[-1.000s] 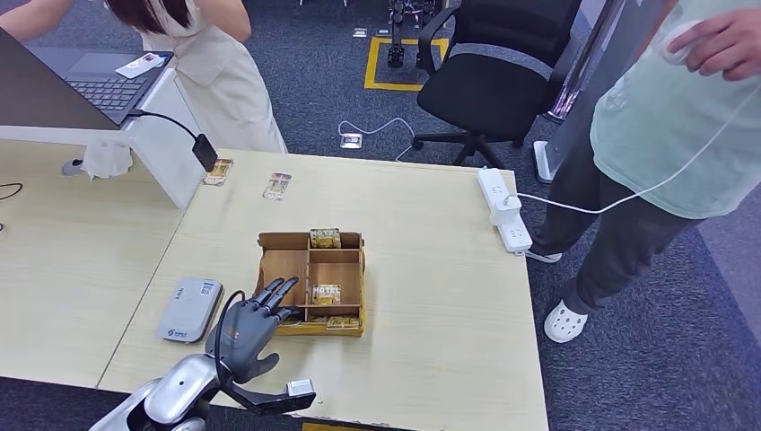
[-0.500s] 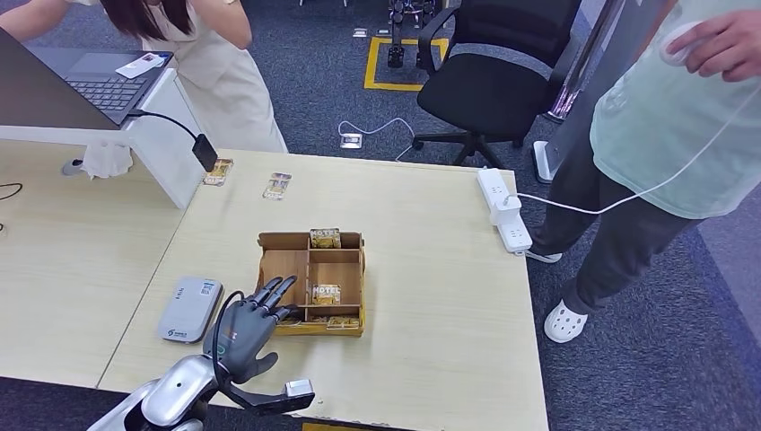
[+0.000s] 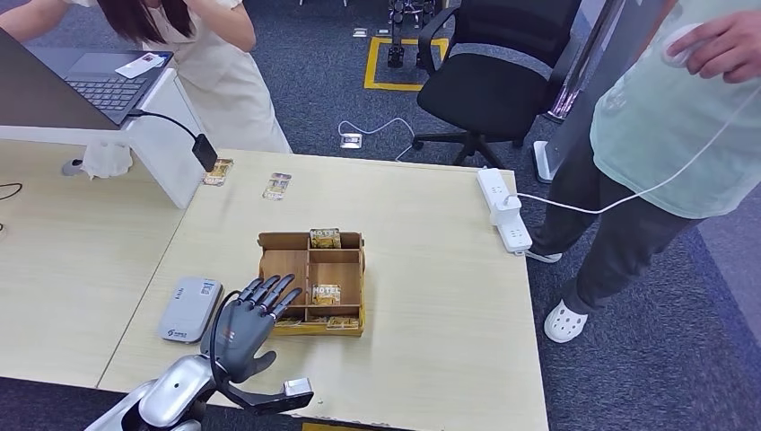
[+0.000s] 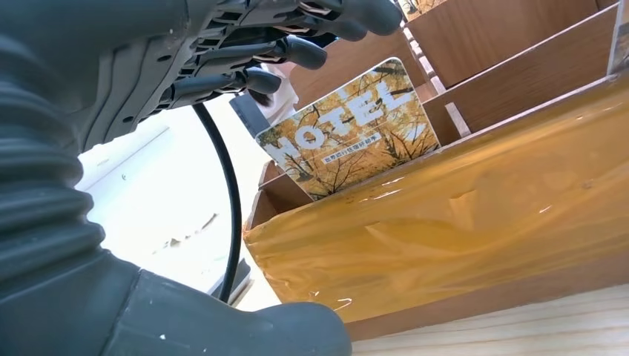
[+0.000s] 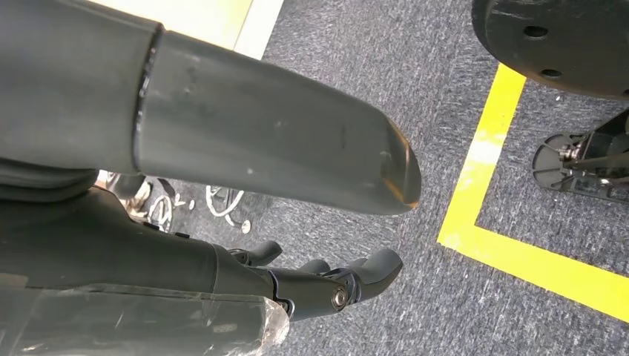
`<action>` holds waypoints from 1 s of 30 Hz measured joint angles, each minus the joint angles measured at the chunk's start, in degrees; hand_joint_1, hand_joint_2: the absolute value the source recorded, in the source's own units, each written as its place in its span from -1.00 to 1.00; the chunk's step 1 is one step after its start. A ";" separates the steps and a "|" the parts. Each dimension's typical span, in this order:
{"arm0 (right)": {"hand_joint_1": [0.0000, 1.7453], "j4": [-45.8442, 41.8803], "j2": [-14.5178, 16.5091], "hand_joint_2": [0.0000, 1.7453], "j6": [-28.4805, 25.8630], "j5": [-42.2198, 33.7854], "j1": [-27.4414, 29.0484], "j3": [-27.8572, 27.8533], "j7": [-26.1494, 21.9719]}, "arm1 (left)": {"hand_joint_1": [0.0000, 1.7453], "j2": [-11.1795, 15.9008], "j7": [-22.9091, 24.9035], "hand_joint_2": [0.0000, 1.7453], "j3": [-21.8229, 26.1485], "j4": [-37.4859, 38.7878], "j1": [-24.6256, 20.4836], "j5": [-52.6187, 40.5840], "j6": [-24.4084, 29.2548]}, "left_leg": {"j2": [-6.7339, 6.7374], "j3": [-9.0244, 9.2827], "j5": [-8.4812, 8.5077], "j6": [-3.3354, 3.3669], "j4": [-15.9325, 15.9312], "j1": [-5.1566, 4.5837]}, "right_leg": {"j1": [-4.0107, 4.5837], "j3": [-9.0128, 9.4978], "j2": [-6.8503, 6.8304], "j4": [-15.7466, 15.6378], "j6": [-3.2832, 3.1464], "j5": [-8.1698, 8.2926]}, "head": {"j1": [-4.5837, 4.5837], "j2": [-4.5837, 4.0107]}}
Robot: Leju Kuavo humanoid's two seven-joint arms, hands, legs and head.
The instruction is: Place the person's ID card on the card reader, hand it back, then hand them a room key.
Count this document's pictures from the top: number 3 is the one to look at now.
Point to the person's left forearm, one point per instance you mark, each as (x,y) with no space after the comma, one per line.
(232,30)

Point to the yellow floor tape square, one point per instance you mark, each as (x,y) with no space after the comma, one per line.
(327,428)
(371,64)

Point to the person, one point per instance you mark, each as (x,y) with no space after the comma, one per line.
(232,101)
(672,137)

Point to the white plug adapter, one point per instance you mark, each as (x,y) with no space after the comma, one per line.
(505,210)

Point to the wooden compartment box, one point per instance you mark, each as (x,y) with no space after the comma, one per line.
(285,273)

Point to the black robot legs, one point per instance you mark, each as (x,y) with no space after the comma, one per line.
(395,56)

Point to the white ID card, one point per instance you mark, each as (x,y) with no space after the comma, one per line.
(139,65)

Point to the grey desk grommet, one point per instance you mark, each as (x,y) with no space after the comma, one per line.
(70,168)

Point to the white raised counter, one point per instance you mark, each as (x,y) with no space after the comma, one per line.
(163,154)

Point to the black office chair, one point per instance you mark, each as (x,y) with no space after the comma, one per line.
(483,95)

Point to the white power strip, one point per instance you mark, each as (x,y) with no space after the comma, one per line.
(516,236)

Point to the person's hand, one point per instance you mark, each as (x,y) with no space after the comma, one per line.
(731,47)

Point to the white handheld device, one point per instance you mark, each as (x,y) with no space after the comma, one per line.
(675,56)

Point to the person's right forearm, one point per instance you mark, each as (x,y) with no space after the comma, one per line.
(30,18)

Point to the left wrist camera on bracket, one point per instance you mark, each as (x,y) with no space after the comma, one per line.
(267,401)

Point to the white clog shoe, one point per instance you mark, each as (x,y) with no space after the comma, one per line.
(565,322)

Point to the grey card reader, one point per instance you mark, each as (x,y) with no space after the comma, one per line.
(190,309)

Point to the metal floor socket box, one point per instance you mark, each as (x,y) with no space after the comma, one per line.
(351,141)

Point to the white crumpled plastic bag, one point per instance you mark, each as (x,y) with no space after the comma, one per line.
(106,160)

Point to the grey standing panel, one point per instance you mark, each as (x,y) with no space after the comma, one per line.
(617,41)

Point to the dark grey laptop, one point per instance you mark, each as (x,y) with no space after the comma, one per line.
(101,92)

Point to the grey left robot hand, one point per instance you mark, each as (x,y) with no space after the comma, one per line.
(238,339)

